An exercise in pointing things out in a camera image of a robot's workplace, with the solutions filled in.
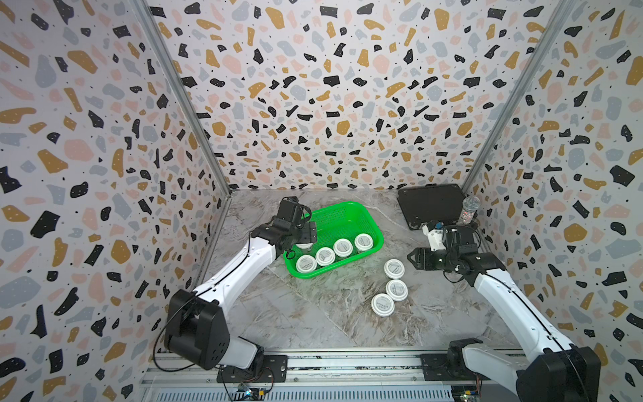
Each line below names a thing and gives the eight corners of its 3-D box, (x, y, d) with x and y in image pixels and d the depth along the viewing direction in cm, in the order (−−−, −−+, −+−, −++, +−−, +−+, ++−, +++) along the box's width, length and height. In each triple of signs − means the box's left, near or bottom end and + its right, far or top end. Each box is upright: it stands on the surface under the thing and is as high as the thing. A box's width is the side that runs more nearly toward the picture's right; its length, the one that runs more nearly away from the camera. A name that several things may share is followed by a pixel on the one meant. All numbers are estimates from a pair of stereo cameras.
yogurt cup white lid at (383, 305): (371, 321, 85) (373, 313, 79) (369, 302, 89) (371, 293, 83) (391, 321, 85) (396, 313, 79) (389, 302, 89) (393, 293, 83)
